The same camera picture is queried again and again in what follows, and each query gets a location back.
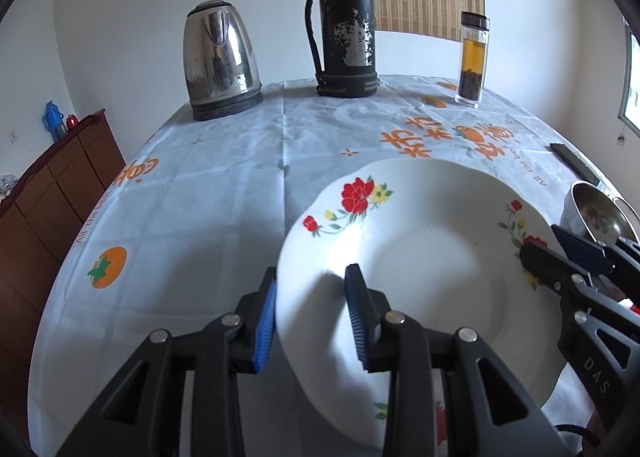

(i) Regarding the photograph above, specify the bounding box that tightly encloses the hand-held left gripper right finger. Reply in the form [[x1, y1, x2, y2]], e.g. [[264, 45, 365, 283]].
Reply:
[[344, 263, 571, 457]]

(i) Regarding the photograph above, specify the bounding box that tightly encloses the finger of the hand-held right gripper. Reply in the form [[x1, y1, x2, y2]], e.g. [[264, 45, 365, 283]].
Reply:
[[551, 224, 617, 279], [520, 242, 596, 299]]

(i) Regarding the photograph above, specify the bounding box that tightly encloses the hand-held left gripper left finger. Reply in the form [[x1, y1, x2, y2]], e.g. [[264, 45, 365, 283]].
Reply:
[[55, 267, 278, 457]]

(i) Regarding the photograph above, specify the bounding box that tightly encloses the stainless steel bowl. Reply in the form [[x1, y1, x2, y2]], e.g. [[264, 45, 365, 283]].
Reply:
[[559, 180, 640, 245]]

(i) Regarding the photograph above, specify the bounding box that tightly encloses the white plate with red flowers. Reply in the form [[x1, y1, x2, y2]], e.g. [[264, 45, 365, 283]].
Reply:
[[276, 158, 576, 449]]

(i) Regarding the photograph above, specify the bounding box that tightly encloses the black smartphone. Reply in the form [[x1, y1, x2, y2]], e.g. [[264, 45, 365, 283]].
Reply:
[[549, 143, 601, 186]]

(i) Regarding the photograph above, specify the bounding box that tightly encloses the light blue printed tablecloth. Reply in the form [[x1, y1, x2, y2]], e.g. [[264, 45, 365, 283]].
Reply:
[[30, 74, 626, 457]]

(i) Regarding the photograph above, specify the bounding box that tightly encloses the glass tea bottle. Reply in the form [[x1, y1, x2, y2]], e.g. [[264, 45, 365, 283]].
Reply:
[[454, 11, 491, 110]]

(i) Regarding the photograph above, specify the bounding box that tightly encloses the brown wooden sideboard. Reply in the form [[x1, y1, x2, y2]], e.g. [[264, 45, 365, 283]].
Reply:
[[0, 108, 127, 428]]

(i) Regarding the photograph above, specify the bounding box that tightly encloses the stainless steel electric kettle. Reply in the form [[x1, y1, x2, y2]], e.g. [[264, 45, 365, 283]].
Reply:
[[182, 0, 264, 122]]

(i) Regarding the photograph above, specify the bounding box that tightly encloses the worn black thermos flask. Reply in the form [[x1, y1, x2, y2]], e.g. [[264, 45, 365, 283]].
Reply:
[[305, 0, 381, 98]]

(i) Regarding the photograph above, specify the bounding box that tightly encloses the blue thermos bottle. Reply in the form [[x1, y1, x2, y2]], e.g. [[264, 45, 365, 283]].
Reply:
[[41, 101, 67, 142]]

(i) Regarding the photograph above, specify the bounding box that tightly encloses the window with frame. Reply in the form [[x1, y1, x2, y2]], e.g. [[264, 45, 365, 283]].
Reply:
[[617, 17, 640, 130]]

